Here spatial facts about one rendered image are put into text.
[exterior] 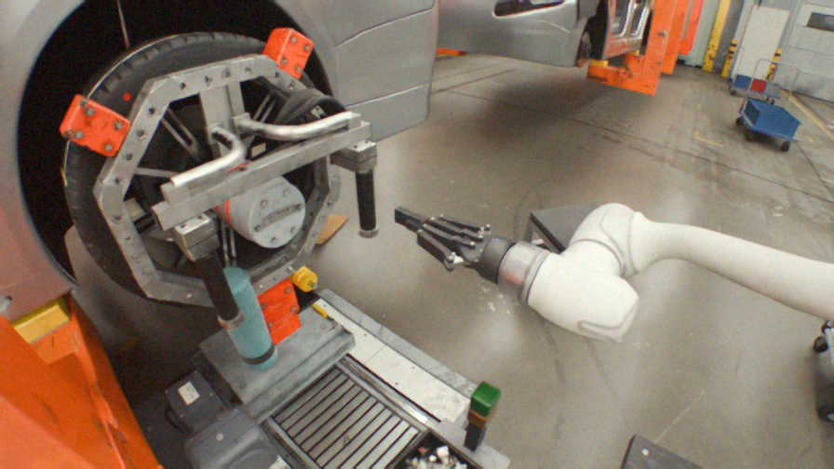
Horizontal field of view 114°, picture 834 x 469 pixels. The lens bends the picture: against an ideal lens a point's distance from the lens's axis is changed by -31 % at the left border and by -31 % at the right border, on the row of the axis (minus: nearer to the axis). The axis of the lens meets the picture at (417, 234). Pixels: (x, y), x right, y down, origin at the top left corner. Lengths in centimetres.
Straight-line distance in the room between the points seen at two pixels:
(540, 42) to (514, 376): 231
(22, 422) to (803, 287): 80
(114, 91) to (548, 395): 152
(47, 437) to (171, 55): 64
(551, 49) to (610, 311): 263
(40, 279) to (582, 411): 159
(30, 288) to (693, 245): 119
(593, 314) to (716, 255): 19
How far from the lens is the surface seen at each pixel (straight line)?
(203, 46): 85
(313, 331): 134
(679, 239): 63
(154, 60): 82
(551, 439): 140
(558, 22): 302
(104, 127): 72
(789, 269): 54
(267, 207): 71
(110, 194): 75
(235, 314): 67
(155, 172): 87
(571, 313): 55
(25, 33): 86
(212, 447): 98
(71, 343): 97
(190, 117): 104
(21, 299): 99
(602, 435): 147
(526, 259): 57
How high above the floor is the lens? 122
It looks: 35 degrees down
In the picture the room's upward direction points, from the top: straight up
